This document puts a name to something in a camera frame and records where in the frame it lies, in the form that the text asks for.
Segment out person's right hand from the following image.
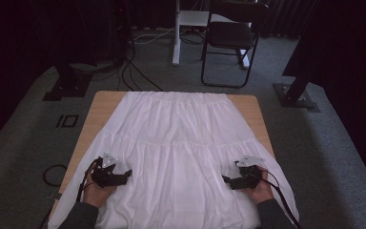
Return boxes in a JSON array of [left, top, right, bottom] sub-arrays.
[[240, 165, 275, 204]]

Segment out black floor cables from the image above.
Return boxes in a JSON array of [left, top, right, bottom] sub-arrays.
[[117, 47, 166, 94]]

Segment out black folding chair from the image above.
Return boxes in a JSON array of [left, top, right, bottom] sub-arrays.
[[200, 0, 270, 90]]

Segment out white desk frame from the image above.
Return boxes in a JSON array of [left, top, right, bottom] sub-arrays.
[[171, 0, 252, 70]]

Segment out person's left hand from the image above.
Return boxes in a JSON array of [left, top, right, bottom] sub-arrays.
[[83, 173, 117, 209]]

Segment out white tiered skirt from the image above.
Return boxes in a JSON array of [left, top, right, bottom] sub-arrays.
[[47, 91, 300, 229]]

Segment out black stand with flat base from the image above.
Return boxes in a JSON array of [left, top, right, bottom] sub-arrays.
[[42, 61, 93, 102]]

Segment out hand-held gripper black cable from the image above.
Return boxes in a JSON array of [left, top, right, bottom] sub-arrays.
[[256, 170, 303, 229], [75, 156, 104, 204]]

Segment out white floor cable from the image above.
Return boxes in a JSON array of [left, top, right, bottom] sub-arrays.
[[132, 28, 176, 46]]

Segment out dark curtain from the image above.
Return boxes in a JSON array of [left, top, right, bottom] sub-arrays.
[[260, 0, 318, 40]]

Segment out black slanted stand with base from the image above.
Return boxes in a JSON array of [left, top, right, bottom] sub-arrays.
[[273, 71, 321, 113]]

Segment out dark equipment tower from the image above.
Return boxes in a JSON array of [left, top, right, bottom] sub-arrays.
[[108, 0, 135, 63]]

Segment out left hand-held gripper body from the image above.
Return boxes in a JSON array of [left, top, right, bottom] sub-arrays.
[[91, 152, 126, 189]]

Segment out left hand-held gripper black cable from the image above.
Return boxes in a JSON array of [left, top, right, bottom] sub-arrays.
[[75, 156, 104, 204]]

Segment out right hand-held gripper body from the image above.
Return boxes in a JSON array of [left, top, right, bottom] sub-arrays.
[[235, 156, 266, 189]]

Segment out right hand-held gripper black cable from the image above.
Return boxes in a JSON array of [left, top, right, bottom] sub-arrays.
[[256, 170, 303, 229]]

